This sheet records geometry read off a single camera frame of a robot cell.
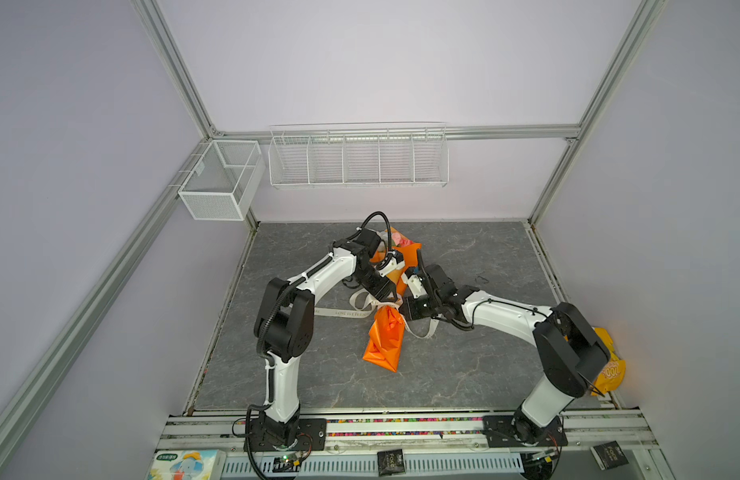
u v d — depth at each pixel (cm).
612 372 81
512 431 74
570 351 46
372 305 91
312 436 74
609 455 69
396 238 107
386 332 87
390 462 68
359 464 71
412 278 82
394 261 84
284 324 52
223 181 101
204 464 66
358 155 97
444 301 69
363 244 76
